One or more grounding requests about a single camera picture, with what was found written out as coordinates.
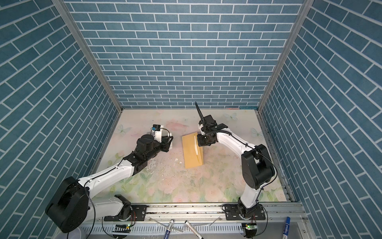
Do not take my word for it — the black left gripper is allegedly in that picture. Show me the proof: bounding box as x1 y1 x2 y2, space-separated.
145 134 174 162

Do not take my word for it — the brown kraft envelope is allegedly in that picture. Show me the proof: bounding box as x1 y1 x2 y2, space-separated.
182 132 204 169

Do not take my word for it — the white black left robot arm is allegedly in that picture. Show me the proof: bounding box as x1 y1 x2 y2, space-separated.
45 134 173 233

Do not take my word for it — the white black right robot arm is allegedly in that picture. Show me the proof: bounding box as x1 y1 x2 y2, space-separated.
197 111 278 219

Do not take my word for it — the black marker pen middle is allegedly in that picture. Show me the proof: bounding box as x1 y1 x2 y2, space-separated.
185 221 204 239

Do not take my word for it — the blue marker pen left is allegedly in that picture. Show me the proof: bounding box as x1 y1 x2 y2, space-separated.
163 220 174 239

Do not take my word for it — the blue marker pen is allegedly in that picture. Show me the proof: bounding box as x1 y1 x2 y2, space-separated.
163 220 174 239
282 217 290 239

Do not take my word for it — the right circuit board green led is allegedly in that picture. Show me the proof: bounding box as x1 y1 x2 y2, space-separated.
241 223 258 239

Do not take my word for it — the circuit board green led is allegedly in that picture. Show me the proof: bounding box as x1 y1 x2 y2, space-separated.
112 224 132 239
241 223 258 239

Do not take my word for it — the left circuit board green led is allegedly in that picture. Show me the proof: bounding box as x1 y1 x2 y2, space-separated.
112 224 132 239

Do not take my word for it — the blue marker pen right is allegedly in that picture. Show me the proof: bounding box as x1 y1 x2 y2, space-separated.
282 217 290 239

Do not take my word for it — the white cup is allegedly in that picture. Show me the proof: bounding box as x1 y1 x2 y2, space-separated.
54 228 84 239

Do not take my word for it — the black corrugated cable hose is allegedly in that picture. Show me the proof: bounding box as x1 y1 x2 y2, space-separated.
194 101 207 126

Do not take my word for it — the metal corner post right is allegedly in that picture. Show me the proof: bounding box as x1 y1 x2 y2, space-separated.
258 0 314 112

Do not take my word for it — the metal corner post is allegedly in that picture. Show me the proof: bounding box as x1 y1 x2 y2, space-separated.
52 0 123 113
258 0 314 112

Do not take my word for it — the metal corner post left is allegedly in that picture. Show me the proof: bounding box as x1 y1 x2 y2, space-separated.
52 0 123 113

